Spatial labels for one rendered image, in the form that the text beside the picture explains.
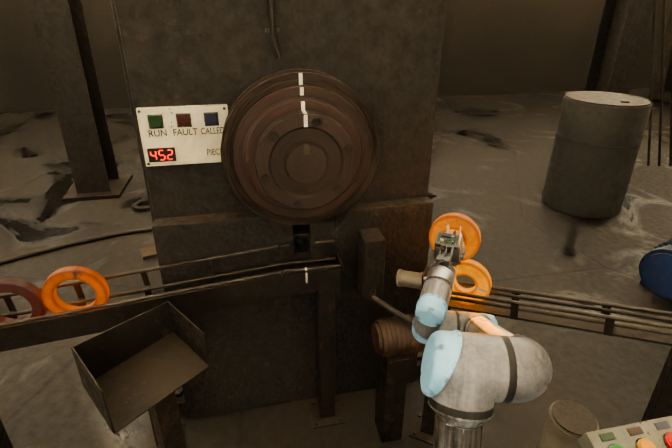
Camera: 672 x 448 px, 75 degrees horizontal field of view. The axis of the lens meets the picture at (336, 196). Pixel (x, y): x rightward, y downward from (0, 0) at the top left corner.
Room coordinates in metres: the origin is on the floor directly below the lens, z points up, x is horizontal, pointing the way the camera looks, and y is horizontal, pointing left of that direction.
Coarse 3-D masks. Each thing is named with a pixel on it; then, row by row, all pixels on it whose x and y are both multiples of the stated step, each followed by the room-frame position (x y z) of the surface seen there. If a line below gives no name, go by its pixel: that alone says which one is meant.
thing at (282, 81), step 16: (272, 80) 1.21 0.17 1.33; (288, 80) 1.22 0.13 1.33; (304, 80) 1.23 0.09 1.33; (320, 80) 1.23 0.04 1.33; (336, 80) 1.24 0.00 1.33; (256, 96) 1.20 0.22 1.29; (352, 96) 1.25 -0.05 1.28; (240, 112) 1.19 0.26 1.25; (368, 112) 1.26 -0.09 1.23; (224, 128) 1.18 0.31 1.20; (368, 128) 1.26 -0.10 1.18; (224, 144) 1.18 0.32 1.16; (224, 160) 1.18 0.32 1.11; (368, 176) 1.26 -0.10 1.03; (240, 192) 1.19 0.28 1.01; (256, 208) 1.19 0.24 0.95; (336, 208) 1.24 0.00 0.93; (288, 224) 1.21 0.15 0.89; (304, 224) 1.22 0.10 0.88
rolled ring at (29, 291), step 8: (0, 280) 1.08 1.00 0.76; (8, 280) 1.08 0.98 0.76; (16, 280) 1.09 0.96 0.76; (24, 280) 1.10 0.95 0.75; (0, 288) 1.06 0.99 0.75; (8, 288) 1.06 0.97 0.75; (16, 288) 1.07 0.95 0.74; (24, 288) 1.07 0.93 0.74; (32, 288) 1.09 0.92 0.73; (24, 296) 1.07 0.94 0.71; (32, 296) 1.07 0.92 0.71; (40, 296) 1.09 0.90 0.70; (32, 304) 1.07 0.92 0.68; (40, 304) 1.08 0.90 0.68; (32, 312) 1.07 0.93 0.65; (40, 312) 1.08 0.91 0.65; (0, 320) 1.06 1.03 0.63; (8, 320) 1.07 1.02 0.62
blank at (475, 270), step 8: (464, 264) 1.15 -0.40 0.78; (472, 264) 1.14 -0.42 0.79; (480, 264) 1.15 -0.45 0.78; (456, 272) 1.16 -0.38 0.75; (464, 272) 1.15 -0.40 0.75; (472, 272) 1.14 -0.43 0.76; (480, 272) 1.13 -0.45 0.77; (488, 272) 1.14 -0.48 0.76; (456, 280) 1.18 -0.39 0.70; (480, 280) 1.13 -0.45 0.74; (488, 280) 1.12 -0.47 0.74; (456, 288) 1.16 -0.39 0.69; (464, 288) 1.17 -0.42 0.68; (472, 288) 1.15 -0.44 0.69; (480, 288) 1.13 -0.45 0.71; (488, 288) 1.12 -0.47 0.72; (456, 296) 1.15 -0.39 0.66; (472, 304) 1.13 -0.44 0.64
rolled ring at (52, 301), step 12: (60, 276) 1.10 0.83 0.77; (72, 276) 1.10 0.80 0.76; (84, 276) 1.11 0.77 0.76; (96, 276) 1.13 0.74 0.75; (48, 288) 1.09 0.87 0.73; (96, 288) 1.12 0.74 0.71; (108, 288) 1.14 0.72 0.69; (48, 300) 1.09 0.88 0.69; (60, 300) 1.11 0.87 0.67; (96, 300) 1.11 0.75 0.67
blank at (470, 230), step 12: (444, 216) 1.20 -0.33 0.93; (456, 216) 1.18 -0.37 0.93; (432, 228) 1.20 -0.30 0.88; (444, 228) 1.19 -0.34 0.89; (456, 228) 1.17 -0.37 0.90; (468, 228) 1.16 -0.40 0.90; (432, 240) 1.20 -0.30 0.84; (468, 240) 1.16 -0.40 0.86; (480, 240) 1.15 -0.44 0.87; (468, 252) 1.15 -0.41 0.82
